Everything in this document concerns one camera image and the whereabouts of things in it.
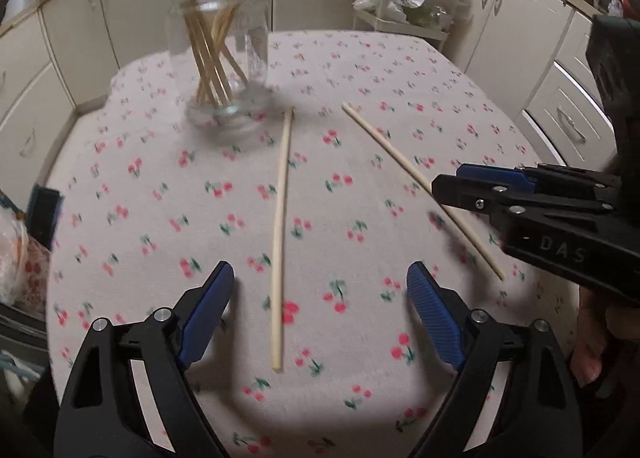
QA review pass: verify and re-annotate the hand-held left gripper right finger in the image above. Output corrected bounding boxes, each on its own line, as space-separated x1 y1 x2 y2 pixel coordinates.
406 260 583 458

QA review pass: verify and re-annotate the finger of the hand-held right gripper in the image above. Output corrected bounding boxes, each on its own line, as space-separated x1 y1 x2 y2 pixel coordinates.
456 163 621 189
431 174 621 219

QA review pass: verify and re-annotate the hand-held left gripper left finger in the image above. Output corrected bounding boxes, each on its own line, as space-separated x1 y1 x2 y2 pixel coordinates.
52 260 236 458

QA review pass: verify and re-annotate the long wooden chopstick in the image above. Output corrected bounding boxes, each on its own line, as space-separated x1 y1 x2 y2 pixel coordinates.
270 106 296 373
341 102 505 281

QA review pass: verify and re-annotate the bundle of wooden chopsticks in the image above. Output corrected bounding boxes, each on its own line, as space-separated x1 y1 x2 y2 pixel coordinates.
144 0 277 109

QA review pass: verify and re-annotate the clear glass jar green label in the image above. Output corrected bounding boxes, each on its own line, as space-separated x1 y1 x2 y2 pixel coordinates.
167 0 274 131

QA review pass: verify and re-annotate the person's right hand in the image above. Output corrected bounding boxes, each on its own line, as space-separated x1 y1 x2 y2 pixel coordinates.
571 284 627 385

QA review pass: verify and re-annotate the cherry print tablecloth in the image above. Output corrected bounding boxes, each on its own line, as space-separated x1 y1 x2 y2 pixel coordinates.
45 30 581 458

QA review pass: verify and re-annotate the white drawer cabinet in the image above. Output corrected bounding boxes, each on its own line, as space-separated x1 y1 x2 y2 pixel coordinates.
449 0 640 179

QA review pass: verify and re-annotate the bag of green vegetables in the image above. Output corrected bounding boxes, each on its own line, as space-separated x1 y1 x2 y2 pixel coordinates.
400 2 452 29

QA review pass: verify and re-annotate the clear bag with orange contents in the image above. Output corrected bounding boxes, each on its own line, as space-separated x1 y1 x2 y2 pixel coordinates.
0 207 57 307

